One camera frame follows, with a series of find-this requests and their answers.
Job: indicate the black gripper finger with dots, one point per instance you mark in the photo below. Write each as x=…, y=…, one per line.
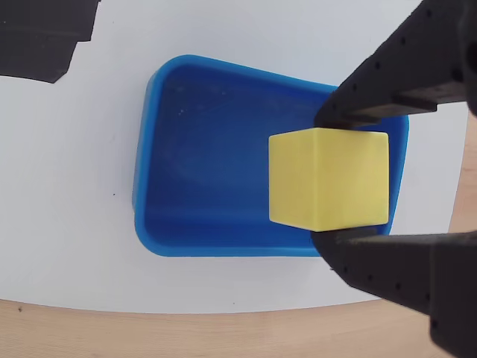
x=410, y=63
x=402, y=268

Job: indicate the yellow cube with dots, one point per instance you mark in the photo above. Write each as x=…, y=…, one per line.
x=328, y=179

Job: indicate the blue rectangular bin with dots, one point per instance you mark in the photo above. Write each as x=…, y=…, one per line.
x=208, y=156

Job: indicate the white board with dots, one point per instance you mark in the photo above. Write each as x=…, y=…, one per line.
x=74, y=186

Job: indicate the black tape patch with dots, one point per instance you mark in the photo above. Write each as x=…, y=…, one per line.
x=37, y=33

